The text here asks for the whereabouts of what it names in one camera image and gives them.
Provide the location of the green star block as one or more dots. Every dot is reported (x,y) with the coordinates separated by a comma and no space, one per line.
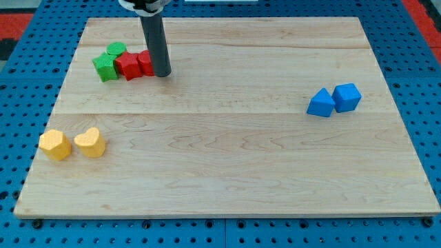
(105,67)

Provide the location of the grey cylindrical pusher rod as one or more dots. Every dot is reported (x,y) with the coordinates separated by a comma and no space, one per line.
(156,43)

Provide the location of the red cylinder block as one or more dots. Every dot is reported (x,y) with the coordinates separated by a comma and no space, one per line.
(145,63)

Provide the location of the red star block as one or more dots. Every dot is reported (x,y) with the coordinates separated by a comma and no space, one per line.
(128,65)

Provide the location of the yellow hexagon block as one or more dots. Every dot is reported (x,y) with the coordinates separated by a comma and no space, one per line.
(55,145)

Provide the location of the yellow heart block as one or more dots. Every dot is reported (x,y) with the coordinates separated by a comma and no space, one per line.
(91,143)

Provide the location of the green cylinder block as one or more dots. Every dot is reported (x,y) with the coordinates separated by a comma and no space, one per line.
(116,48)

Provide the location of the blue triangle block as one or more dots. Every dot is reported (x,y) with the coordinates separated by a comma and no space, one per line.
(322,104)

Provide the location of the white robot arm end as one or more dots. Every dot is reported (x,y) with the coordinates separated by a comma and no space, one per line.
(144,8)

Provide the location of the wooden board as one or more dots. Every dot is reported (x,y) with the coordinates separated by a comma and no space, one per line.
(227,133)

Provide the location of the blue cube block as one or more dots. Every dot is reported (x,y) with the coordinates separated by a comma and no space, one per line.
(346,97)

